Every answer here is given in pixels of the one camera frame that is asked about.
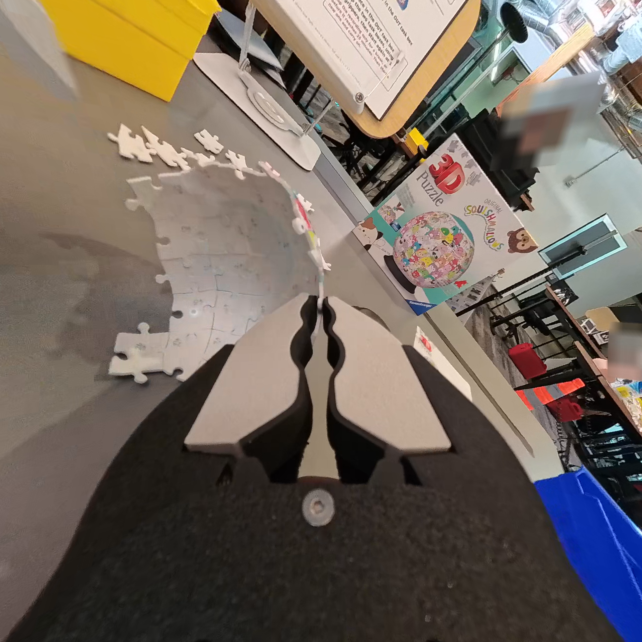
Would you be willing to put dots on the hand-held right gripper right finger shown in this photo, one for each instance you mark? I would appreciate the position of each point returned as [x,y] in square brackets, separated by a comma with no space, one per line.
[386,396]

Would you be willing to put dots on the red container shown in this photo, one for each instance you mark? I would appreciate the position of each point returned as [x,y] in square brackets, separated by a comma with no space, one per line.
[526,361]
[566,410]

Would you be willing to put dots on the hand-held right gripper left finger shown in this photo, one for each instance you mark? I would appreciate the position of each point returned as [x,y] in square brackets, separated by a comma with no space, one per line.
[245,396]

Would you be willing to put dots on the partly built puzzle ball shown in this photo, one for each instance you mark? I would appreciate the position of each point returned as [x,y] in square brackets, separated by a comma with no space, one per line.
[230,251]

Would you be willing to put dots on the white paper sheet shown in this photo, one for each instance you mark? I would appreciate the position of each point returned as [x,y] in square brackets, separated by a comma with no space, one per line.
[444,366]

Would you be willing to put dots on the blue bin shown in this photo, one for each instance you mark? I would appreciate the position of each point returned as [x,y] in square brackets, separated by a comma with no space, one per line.
[597,551]

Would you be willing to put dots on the orange grey striped cone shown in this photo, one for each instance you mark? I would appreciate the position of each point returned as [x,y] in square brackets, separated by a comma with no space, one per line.
[551,392]

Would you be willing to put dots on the small yellow block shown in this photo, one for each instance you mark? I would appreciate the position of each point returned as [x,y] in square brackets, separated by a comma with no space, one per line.
[417,143]

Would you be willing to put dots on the yellow box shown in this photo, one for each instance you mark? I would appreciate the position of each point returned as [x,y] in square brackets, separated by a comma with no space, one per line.
[130,45]

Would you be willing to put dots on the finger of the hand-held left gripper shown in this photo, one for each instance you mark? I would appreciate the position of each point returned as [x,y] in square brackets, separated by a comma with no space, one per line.
[30,40]

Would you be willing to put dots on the silver ventilation duct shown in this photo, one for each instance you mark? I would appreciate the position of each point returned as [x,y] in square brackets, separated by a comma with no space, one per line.
[536,15]

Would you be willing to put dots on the teal framed glass panel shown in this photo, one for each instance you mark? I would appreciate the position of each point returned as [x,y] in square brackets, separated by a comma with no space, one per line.
[582,248]

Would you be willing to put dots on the wooden board with instruction sheet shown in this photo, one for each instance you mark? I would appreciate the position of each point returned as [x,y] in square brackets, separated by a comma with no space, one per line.
[361,50]

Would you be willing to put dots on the colourful printed box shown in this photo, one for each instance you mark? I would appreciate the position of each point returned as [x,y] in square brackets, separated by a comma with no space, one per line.
[451,225]

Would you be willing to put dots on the black round puzzle stand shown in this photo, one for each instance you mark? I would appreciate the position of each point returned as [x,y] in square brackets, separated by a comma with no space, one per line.
[373,316]

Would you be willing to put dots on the group of puzzle pieces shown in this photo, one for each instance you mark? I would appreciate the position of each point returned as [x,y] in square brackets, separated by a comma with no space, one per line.
[160,148]

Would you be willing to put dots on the white flat stand base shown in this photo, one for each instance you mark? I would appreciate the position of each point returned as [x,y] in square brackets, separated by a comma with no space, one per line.
[251,100]

